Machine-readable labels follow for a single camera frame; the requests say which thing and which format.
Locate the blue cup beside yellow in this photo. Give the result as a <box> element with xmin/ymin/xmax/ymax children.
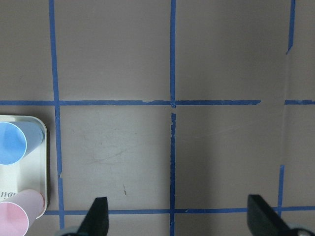
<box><xmin>0</xmin><ymin>121</ymin><xmax>44</xmax><ymax>165</ymax></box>

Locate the beige plastic tray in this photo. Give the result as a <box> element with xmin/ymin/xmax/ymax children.
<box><xmin>0</xmin><ymin>115</ymin><xmax>49</xmax><ymax>218</ymax></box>

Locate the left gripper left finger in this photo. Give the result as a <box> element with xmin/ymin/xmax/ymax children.
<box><xmin>76</xmin><ymin>197</ymin><xmax>109</xmax><ymax>236</ymax></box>

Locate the pink plastic cup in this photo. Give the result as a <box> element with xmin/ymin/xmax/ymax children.
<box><xmin>0</xmin><ymin>189</ymin><xmax>45</xmax><ymax>236</ymax></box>

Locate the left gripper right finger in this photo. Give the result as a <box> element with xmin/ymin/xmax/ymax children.
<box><xmin>247</xmin><ymin>194</ymin><xmax>298</xmax><ymax>236</ymax></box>

